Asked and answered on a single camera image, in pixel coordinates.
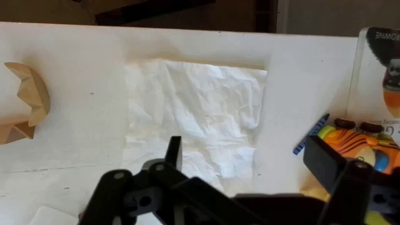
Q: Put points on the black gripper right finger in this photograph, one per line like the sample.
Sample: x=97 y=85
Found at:
x=354 y=188

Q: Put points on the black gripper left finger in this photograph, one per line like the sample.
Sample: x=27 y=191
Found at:
x=125 y=195

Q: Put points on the white paper towel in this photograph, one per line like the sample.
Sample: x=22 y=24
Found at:
x=207 y=104

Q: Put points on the orange toy car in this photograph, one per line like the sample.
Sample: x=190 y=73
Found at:
x=354 y=139

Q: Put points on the angular wooden block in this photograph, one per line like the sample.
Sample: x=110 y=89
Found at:
x=35 y=95

